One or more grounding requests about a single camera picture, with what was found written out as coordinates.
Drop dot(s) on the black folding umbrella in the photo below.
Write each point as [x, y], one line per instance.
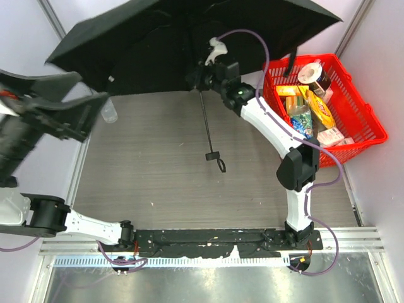
[150, 46]

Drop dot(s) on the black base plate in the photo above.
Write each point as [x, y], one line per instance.
[215, 243]

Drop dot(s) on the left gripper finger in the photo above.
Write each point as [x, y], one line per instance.
[52, 88]
[73, 119]

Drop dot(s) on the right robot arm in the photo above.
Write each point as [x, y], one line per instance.
[299, 155]

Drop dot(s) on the yellow box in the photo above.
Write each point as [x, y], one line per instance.
[288, 90]

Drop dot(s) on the pink white box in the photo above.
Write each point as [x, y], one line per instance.
[330, 137]

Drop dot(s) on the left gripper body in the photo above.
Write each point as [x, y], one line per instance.
[46, 121]

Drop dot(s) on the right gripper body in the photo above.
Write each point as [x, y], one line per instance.
[199, 77]

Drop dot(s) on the blue green snack packet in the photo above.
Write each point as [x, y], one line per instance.
[302, 123]

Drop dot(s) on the yellow snack bag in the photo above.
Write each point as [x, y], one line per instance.
[320, 109]

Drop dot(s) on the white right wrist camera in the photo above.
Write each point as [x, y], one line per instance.
[217, 48]

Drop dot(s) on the clear plastic bottle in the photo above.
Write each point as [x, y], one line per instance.
[109, 112]

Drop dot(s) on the white slotted cable duct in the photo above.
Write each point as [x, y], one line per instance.
[98, 261]

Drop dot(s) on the red plastic basket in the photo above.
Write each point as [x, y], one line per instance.
[354, 118]

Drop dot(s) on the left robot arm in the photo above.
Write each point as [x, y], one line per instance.
[42, 216]

